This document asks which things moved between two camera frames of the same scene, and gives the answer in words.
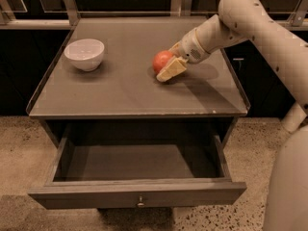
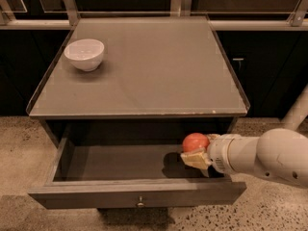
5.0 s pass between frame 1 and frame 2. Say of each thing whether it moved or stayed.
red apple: moved
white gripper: moved
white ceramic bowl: stayed
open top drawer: stayed
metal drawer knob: stayed
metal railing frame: stayed
